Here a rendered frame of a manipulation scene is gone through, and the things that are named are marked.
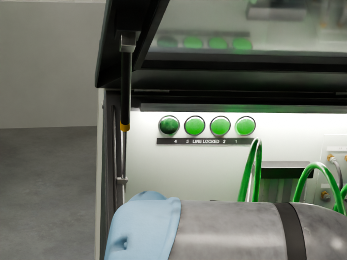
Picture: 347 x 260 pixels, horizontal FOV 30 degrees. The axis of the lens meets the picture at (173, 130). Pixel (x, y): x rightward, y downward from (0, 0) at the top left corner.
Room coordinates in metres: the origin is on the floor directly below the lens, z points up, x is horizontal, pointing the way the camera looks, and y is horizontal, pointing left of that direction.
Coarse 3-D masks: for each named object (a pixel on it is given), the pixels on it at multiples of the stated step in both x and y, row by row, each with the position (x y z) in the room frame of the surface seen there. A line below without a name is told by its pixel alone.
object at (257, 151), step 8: (256, 144) 1.16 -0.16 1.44; (248, 152) 1.14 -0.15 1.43; (256, 152) 1.28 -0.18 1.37; (248, 160) 1.11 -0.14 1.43; (256, 160) 1.30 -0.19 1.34; (248, 168) 1.09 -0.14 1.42; (256, 168) 1.31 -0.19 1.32; (248, 176) 1.07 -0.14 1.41; (256, 176) 1.32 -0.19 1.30; (256, 184) 1.32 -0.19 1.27; (240, 192) 1.04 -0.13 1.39; (256, 192) 1.33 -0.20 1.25; (240, 200) 1.03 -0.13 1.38; (256, 200) 1.33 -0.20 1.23
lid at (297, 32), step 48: (144, 0) 1.00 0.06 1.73; (192, 0) 0.95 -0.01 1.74; (240, 0) 0.96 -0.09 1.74; (288, 0) 0.96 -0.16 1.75; (336, 0) 0.97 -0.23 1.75; (144, 48) 1.11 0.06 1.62; (192, 48) 1.18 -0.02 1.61; (240, 48) 1.19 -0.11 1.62; (288, 48) 1.19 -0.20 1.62; (336, 48) 1.20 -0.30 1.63
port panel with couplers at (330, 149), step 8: (328, 136) 1.45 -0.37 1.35; (336, 136) 1.45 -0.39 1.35; (344, 136) 1.45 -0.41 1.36; (328, 144) 1.45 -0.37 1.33; (336, 144) 1.45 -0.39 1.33; (344, 144) 1.45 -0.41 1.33; (328, 152) 1.45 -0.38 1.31; (336, 152) 1.45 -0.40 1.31; (344, 152) 1.45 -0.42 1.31; (320, 160) 1.45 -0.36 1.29; (328, 160) 1.44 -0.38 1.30; (336, 160) 1.42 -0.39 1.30; (344, 160) 1.46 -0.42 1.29; (328, 168) 1.45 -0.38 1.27; (344, 168) 1.46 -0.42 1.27; (320, 176) 1.45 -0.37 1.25; (336, 176) 1.45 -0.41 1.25; (344, 176) 1.46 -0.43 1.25; (320, 184) 1.45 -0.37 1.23; (328, 184) 1.45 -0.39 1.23; (344, 184) 1.46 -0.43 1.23; (320, 192) 1.45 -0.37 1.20; (328, 192) 1.45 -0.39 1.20; (320, 200) 1.45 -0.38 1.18; (328, 200) 1.42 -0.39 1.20; (328, 208) 1.45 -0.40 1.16
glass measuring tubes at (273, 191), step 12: (252, 168) 1.41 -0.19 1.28; (264, 168) 1.39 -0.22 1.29; (276, 168) 1.39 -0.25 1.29; (288, 168) 1.39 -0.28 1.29; (300, 168) 1.40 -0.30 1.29; (252, 180) 1.41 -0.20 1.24; (264, 180) 1.41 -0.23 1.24; (276, 180) 1.40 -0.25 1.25; (288, 180) 1.40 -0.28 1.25; (252, 192) 1.41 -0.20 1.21; (264, 192) 1.42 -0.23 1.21; (276, 192) 1.40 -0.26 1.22; (288, 192) 1.40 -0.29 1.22
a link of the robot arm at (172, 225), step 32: (128, 224) 0.41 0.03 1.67; (160, 224) 0.41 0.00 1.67; (192, 224) 0.41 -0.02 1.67; (224, 224) 0.41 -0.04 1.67; (256, 224) 0.42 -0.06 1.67; (288, 224) 0.42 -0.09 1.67; (128, 256) 0.38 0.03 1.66; (160, 256) 0.38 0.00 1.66; (192, 256) 0.39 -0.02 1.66; (224, 256) 0.39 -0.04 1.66; (256, 256) 0.39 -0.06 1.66; (288, 256) 0.40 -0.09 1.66
